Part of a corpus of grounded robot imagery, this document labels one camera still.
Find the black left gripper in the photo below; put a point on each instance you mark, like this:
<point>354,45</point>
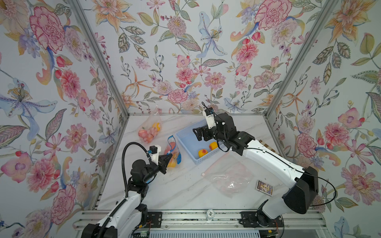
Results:
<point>163,163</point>

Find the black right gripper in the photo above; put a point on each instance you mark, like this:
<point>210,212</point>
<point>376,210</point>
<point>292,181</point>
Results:
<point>206,130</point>

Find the clear blue-zipper zip bag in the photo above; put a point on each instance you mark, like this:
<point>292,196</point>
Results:
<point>176,153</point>

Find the red peach with green stem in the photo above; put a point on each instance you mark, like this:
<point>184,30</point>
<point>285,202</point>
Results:
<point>172,146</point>

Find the clear pink-zipper zip bag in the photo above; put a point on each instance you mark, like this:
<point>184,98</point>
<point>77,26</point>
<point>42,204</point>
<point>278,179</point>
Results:
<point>154,117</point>

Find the clear pink bag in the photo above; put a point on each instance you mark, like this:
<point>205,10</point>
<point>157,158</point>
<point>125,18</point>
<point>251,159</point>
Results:
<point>228,175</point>

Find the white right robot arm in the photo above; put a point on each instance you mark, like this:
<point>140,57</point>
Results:
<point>302,183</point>

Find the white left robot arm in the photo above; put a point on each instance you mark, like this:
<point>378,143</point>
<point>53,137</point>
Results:
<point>130,213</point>

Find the yellow red peach rear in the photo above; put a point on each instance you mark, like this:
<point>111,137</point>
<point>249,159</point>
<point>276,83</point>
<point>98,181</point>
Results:
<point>213,146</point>

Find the yellow red peach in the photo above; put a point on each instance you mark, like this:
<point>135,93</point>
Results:
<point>213,146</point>
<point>202,153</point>

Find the yellow red peach front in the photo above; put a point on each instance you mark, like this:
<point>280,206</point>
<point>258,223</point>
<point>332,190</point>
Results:
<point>202,153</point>

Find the light blue perforated basket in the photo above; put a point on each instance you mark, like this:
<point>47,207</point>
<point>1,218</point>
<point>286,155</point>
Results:
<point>192,146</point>

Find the wooden chessboard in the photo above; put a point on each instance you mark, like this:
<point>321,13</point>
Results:
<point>267,146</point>

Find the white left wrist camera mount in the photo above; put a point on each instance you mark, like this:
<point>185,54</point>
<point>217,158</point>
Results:
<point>154,152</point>

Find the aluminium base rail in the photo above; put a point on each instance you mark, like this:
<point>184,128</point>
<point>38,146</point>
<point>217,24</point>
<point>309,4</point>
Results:
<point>232,223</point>

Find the aluminium right corner post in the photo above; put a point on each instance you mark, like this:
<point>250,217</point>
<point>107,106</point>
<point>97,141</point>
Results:
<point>314,32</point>

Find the aluminium corner post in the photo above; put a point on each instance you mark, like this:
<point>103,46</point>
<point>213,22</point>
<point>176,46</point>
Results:
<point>89,34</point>
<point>314,32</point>

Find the aluminium left corner post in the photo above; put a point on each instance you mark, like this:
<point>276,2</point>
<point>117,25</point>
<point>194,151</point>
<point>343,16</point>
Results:
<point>89,34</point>

